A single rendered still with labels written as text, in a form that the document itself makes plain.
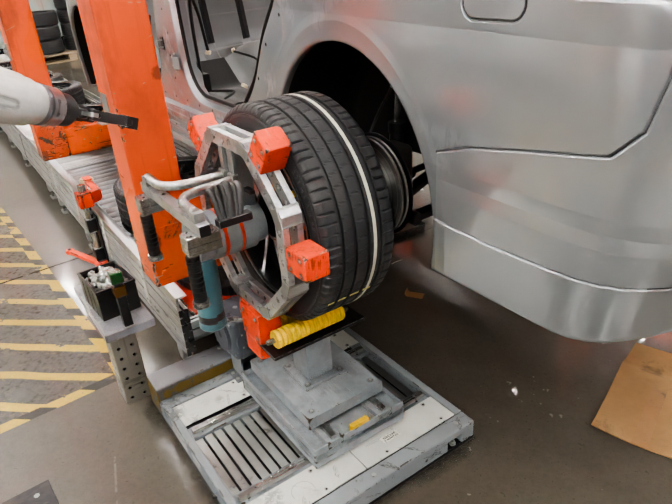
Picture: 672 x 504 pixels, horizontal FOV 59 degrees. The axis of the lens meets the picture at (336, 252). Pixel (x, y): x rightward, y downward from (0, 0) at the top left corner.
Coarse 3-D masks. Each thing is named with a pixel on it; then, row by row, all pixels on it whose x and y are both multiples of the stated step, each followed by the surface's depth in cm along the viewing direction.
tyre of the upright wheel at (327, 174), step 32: (288, 96) 166; (320, 96) 165; (256, 128) 159; (288, 128) 150; (320, 128) 153; (352, 128) 157; (288, 160) 149; (320, 160) 148; (352, 160) 152; (320, 192) 146; (352, 192) 151; (384, 192) 156; (320, 224) 147; (352, 224) 152; (384, 224) 157; (352, 256) 155; (384, 256) 162; (320, 288) 157; (352, 288) 164
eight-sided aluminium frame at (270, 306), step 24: (216, 144) 175; (240, 144) 150; (216, 168) 183; (264, 192) 149; (288, 192) 148; (288, 216) 145; (288, 240) 148; (240, 264) 190; (240, 288) 184; (264, 288) 183; (288, 288) 153; (264, 312) 173
